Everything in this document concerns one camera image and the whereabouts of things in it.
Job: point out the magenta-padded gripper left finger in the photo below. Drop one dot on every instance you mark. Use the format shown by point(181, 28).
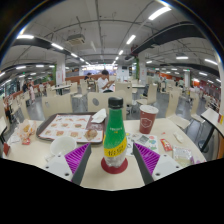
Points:
point(76, 159)

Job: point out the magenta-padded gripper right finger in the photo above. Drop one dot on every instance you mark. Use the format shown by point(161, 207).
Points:
point(148, 159)

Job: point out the green-labelled drink bottle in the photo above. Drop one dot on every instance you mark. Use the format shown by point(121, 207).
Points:
point(115, 133)

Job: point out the colourful printed leaflet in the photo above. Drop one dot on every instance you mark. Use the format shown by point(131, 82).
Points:
point(146, 141)

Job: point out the white polka-dot mug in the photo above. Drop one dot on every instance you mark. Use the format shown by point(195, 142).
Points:
point(63, 145)

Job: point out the red sauce packet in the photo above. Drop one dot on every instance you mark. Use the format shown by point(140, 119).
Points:
point(166, 145)

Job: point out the fried food piece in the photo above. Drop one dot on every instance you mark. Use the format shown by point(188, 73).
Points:
point(90, 134)

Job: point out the clear plastic packet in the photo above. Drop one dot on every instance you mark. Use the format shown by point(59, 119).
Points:
point(182, 156)

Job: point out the flat round red coaster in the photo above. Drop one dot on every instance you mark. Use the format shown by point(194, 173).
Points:
point(115, 170)

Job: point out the small white packet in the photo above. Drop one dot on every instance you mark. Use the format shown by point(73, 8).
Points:
point(178, 136)

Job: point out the red paper cup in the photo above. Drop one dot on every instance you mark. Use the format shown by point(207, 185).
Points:
point(148, 121)

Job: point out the white crumpled napkin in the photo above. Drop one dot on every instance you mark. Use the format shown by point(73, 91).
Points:
point(99, 116)

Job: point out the red ketchup packet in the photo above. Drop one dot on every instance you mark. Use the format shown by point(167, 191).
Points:
point(26, 141)

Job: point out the beige chair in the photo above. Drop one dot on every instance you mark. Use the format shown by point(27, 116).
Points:
point(58, 106)
point(96, 106)

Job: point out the plastic bag of fried food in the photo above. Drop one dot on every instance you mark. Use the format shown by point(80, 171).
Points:
point(26, 128)

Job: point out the group of beige chairs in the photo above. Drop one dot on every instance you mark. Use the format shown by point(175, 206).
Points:
point(151, 93)

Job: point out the person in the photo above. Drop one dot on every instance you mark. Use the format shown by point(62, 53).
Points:
point(25, 87)
point(88, 76)
point(104, 83)
point(32, 94)

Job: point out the ceiling air conditioner unit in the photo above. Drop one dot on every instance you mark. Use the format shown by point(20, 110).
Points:
point(76, 39)

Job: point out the group of ceiling lights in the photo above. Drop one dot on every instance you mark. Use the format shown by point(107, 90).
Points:
point(159, 12)

